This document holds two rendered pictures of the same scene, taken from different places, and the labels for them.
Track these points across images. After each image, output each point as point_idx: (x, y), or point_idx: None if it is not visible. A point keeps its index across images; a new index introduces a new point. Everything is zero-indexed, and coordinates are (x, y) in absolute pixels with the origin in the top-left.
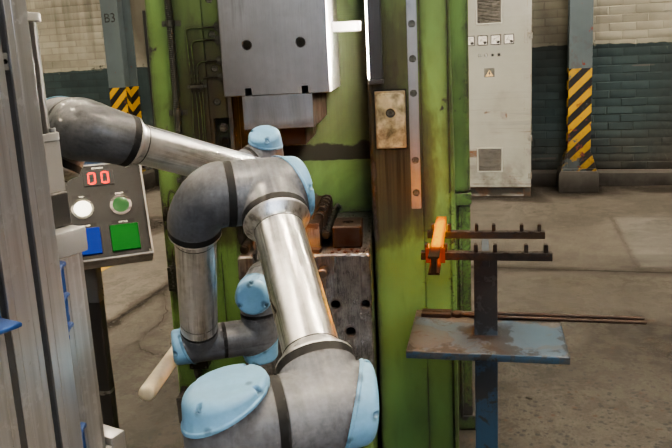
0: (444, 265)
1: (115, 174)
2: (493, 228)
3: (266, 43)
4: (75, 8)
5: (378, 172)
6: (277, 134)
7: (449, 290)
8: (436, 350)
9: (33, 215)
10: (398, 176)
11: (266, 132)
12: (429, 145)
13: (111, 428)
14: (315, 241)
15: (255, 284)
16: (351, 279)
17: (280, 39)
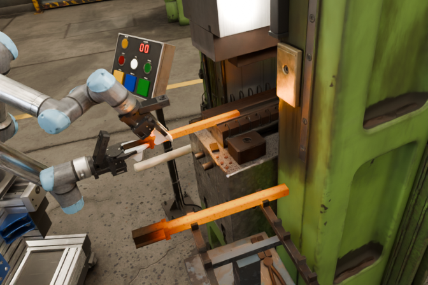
0: (316, 215)
1: (151, 48)
2: (282, 237)
3: None
4: None
5: (281, 114)
6: (95, 82)
7: (316, 235)
8: (192, 277)
9: None
10: (292, 126)
11: (94, 77)
12: (317, 115)
13: (28, 191)
14: (221, 141)
15: (39, 176)
16: (221, 182)
17: None
